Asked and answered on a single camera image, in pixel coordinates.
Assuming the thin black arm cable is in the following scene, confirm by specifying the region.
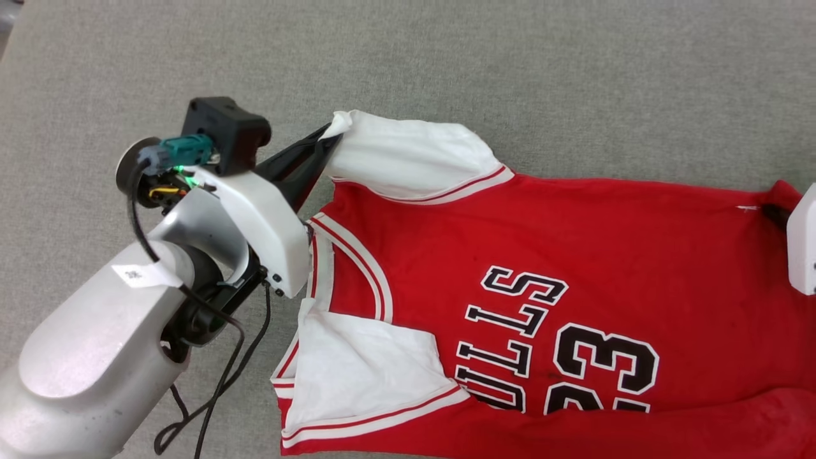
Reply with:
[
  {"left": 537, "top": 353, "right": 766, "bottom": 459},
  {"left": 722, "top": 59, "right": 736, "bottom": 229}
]
[{"left": 153, "top": 280, "right": 273, "bottom": 456}]

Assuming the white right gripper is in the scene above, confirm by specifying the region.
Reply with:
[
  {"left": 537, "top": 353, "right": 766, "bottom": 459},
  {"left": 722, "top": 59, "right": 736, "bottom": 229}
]
[{"left": 762, "top": 184, "right": 816, "bottom": 295}]

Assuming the teal cable connector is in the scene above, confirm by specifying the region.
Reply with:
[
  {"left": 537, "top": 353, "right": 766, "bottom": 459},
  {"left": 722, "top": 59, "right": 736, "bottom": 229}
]
[{"left": 137, "top": 134, "right": 214, "bottom": 171}]

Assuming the black camera cable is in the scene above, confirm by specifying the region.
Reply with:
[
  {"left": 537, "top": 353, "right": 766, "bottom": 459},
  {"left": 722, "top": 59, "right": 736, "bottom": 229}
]
[{"left": 126, "top": 156, "right": 248, "bottom": 459}]

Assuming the white paper label tag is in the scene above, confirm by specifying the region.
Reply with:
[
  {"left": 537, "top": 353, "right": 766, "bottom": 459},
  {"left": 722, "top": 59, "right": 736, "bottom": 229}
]
[{"left": 112, "top": 263, "right": 184, "bottom": 289}]

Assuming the red white Bulls jersey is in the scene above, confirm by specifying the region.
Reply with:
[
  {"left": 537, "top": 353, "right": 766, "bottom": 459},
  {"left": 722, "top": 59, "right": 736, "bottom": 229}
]
[{"left": 271, "top": 110, "right": 816, "bottom": 459}]

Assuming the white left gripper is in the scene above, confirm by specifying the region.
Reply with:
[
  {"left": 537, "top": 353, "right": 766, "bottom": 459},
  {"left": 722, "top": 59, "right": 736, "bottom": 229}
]
[{"left": 188, "top": 126, "right": 346, "bottom": 299}]

